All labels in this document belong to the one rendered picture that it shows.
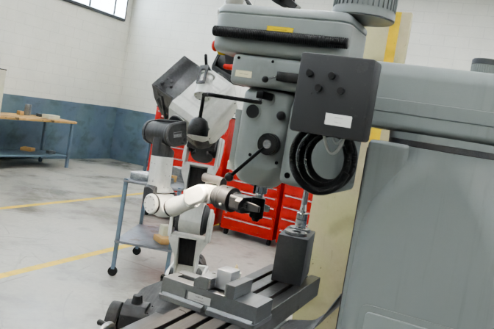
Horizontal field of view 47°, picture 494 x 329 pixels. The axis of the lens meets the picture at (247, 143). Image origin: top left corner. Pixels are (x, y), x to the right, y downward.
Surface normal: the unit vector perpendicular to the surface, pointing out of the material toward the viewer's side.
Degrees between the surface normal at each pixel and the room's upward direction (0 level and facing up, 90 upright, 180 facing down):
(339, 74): 90
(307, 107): 90
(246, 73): 90
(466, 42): 90
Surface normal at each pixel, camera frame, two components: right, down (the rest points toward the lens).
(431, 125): -0.41, -0.02
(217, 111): 0.57, 0.05
